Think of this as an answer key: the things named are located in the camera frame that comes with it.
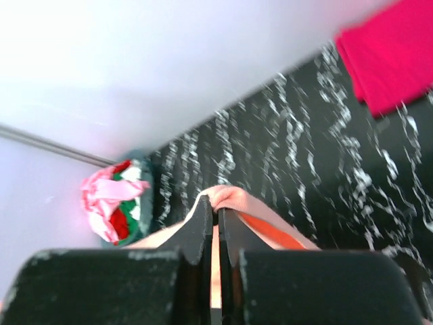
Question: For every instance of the green garment in basket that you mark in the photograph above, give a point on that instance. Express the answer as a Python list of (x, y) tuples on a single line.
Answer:
[(134, 231)]

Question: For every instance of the folded magenta t-shirt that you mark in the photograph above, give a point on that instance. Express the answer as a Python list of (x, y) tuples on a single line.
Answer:
[(389, 56)]

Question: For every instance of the salmon orange t-shirt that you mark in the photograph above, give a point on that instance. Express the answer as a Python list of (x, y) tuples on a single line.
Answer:
[(253, 213)]

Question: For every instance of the teal laundry basket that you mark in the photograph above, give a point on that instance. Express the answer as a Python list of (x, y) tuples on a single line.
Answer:
[(146, 197)]

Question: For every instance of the red garment in basket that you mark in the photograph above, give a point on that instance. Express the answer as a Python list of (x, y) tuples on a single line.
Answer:
[(121, 216)]

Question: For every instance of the left corner aluminium post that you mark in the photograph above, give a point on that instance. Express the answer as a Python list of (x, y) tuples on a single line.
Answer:
[(39, 142)]

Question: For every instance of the white garment in basket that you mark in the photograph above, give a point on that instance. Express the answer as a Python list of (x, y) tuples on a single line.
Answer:
[(133, 173)]

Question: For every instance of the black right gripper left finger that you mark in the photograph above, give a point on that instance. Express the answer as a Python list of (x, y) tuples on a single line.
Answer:
[(169, 284)]

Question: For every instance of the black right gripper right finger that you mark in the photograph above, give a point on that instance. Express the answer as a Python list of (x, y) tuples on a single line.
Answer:
[(261, 285)]

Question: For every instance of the light pink t-shirt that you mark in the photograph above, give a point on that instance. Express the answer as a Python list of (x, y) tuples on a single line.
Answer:
[(100, 197)]

